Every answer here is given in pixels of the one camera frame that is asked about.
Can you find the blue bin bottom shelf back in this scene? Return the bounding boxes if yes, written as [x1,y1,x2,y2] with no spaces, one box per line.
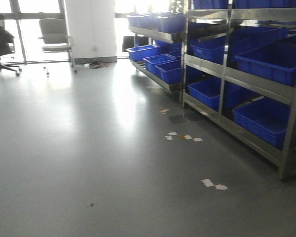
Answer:
[188,77,259,112]

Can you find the blue bin shelf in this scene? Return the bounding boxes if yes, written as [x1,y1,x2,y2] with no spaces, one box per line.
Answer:
[188,77,259,112]
[235,43,296,87]
[233,97,290,150]
[191,27,289,64]

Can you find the blue bin middle shelf back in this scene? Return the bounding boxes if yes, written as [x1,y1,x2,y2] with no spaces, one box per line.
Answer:
[191,27,289,64]

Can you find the blue bin bottom shelf front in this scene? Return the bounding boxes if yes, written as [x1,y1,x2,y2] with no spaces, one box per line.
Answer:
[233,97,290,150]

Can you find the blue bin middle shelf front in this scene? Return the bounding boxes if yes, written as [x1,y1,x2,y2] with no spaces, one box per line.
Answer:
[235,43,296,87]

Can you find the far steel shelving rack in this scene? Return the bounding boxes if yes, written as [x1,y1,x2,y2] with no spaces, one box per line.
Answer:
[125,12,185,93]

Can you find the steel shelving rack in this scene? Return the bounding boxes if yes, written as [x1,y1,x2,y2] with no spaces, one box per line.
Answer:
[181,0,296,180]
[125,12,185,93]

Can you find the near steel shelving rack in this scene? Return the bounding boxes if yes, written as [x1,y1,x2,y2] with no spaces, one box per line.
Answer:
[181,0,296,180]

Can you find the grey office chair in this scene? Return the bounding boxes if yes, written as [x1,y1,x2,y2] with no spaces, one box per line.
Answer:
[39,18,77,74]

